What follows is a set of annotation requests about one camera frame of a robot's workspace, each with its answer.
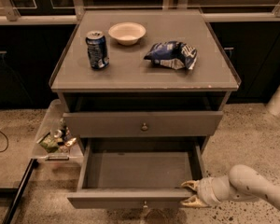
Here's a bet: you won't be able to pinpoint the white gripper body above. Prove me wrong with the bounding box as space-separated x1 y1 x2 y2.
197 176 231 206

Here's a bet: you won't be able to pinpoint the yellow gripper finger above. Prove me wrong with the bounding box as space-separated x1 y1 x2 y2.
181 180 199 191
181 195 208 208

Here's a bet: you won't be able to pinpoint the grey drawer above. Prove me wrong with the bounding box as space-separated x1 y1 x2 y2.
67 137 204 209
63 111 223 138

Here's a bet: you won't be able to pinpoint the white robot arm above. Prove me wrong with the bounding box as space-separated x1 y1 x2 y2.
181 164 280 211

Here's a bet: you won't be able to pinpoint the grey top drawer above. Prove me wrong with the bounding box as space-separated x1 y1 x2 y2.
63 111 223 138

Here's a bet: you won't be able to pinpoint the grey drawer cabinet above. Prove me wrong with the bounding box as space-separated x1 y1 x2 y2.
48 8 241 161

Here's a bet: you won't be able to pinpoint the blue chip bag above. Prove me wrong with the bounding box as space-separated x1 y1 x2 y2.
144 41 198 70

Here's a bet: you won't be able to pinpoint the snack items in bin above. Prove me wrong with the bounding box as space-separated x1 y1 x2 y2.
36 119 77 153

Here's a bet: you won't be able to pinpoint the clear plastic bin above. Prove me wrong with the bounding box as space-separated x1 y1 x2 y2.
32 99 82 161

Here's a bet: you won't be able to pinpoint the white paper bowl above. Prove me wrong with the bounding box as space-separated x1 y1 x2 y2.
108 22 147 46

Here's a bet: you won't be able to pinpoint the blue soda can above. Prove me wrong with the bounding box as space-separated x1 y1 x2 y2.
85 31 109 70

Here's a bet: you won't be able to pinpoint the black floor cable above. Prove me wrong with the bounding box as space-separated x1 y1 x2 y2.
0 124 9 153

